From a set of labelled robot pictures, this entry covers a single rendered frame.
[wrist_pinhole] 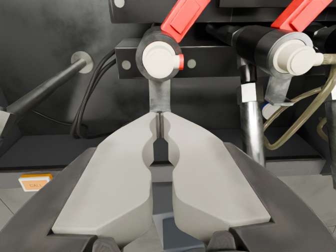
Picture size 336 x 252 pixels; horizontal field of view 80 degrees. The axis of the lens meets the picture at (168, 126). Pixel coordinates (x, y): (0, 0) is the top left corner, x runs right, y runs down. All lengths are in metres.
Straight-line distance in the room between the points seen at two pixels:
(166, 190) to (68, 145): 0.43
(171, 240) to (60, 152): 0.42
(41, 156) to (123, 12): 0.32
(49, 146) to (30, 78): 0.14
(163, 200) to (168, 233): 0.11
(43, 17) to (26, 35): 0.05
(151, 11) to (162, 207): 0.61
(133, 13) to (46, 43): 0.23
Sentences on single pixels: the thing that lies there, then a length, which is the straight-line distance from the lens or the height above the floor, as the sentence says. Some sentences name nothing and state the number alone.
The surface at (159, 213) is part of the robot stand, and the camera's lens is 0.72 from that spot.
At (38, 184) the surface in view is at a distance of 0.43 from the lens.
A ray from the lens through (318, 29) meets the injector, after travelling 0.26.
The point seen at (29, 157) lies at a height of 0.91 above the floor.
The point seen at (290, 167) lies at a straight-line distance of 0.45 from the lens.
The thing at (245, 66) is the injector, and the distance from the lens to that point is 0.20.
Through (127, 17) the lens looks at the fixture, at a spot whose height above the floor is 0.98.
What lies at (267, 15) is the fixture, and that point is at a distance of 0.28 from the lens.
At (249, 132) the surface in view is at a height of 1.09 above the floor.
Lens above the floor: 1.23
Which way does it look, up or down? 60 degrees down
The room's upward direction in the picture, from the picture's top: 174 degrees clockwise
